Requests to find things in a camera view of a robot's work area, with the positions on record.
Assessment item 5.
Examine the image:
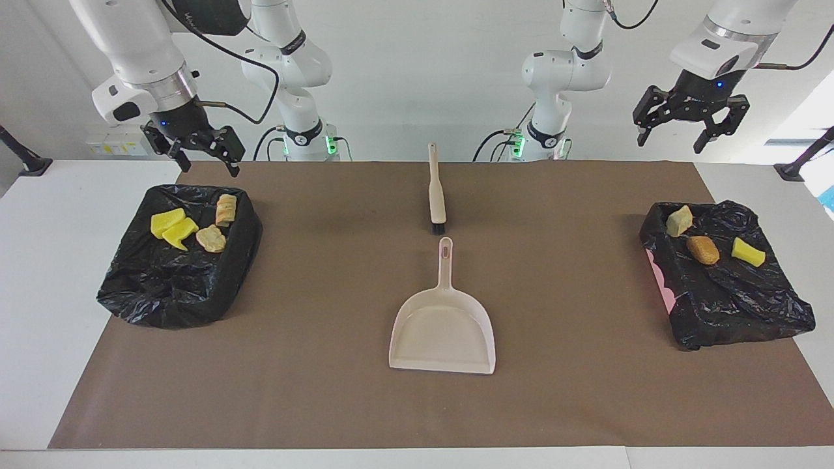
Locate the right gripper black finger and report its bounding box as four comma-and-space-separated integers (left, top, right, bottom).
193, 125, 247, 178
141, 121, 191, 174

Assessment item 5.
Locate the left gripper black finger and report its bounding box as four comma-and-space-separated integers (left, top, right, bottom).
632, 85, 683, 147
692, 94, 751, 155

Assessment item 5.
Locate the notched yellow sponge piece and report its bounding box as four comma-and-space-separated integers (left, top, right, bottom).
162, 218, 199, 251

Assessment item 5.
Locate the brown sponge lump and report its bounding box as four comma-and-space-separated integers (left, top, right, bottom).
686, 235, 721, 266

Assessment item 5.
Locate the green and yellow sponge piece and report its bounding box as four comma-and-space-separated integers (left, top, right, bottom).
731, 237, 766, 268

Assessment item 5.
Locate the beige brush with black bristles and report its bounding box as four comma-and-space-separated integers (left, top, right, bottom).
427, 143, 448, 235

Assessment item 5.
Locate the beige plastic dustpan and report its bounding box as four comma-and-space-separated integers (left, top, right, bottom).
389, 237, 496, 375

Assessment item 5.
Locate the black bag lined trash bin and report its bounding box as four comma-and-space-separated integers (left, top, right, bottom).
96, 184, 264, 330

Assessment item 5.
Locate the pink plastic bin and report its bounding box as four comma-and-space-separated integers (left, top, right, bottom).
645, 248, 678, 313

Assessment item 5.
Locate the left black bag bin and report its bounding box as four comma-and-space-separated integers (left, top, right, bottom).
639, 200, 816, 351

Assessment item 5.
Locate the black clamp stand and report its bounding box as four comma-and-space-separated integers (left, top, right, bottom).
0, 125, 53, 177
774, 127, 834, 182

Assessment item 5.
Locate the brown paper table mat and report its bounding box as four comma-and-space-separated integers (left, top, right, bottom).
49, 161, 834, 449

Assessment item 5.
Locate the black right base cable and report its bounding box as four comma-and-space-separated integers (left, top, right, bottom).
253, 126, 287, 162

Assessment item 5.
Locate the black base cable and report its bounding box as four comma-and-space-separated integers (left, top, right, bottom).
253, 126, 287, 162
472, 127, 522, 162

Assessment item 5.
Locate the white wall socket box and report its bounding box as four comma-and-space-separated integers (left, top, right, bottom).
85, 124, 152, 157

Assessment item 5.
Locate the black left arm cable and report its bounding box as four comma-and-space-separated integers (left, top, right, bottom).
605, 0, 834, 71

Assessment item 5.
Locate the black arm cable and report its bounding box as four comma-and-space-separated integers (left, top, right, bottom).
605, 0, 834, 71
160, 0, 282, 126

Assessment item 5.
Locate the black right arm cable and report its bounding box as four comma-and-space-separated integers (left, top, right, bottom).
160, 0, 282, 126

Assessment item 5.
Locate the black left base cable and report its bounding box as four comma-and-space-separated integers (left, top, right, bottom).
472, 127, 522, 162

